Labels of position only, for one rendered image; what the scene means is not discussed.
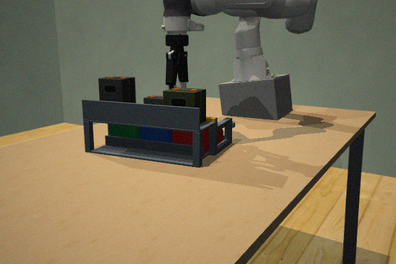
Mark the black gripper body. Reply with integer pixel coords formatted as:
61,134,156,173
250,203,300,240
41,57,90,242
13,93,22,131
165,34,189,62

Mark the blue bin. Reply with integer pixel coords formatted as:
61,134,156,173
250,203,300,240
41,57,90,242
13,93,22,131
140,127,173,143

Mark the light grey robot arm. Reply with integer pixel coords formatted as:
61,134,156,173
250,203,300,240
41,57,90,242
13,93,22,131
161,0,318,82

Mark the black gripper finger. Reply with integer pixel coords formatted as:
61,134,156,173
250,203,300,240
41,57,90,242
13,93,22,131
166,50,182,89
178,51,189,88

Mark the dark grey metal shelf rack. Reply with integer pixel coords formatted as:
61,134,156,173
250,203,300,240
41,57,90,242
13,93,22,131
82,100,235,168

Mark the red open bin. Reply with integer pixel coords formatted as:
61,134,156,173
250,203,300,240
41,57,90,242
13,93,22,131
172,128,223,154

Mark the green open bin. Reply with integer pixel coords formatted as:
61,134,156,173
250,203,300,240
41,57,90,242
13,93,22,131
110,124,140,139

